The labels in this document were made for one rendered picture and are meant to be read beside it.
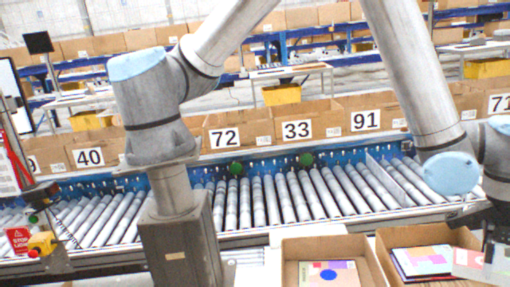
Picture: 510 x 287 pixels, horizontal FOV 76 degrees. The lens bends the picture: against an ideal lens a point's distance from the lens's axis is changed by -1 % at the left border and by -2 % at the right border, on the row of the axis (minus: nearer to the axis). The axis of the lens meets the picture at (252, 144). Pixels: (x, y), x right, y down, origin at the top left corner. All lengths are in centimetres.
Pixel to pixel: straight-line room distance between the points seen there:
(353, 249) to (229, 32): 80
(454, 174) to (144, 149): 67
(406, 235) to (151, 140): 89
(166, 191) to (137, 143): 16
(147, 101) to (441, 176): 65
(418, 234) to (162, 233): 84
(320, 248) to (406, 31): 79
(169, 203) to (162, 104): 27
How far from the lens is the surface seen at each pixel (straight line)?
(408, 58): 63
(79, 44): 695
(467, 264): 99
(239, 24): 87
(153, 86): 84
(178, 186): 92
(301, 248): 119
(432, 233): 129
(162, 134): 85
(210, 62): 94
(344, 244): 120
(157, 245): 99
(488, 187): 87
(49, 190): 141
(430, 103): 65
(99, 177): 202
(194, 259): 99
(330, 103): 215
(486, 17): 784
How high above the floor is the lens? 154
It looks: 20 degrees down
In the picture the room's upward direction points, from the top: 8 degrees counter-clockwise
